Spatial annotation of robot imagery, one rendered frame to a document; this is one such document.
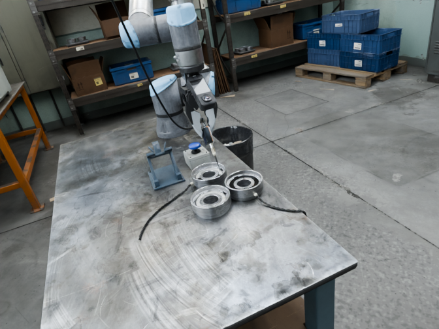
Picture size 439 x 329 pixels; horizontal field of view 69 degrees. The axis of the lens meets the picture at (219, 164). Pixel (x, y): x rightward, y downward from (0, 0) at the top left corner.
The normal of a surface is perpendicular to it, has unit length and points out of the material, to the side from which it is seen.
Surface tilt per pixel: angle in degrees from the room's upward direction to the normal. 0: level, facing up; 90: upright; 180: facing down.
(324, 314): 90
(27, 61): 90
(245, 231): 0
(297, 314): 0
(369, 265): 0
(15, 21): 90
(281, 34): 91
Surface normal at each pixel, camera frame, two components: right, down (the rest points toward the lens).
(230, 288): -0.16, -0.87
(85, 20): 0.38, 0.39
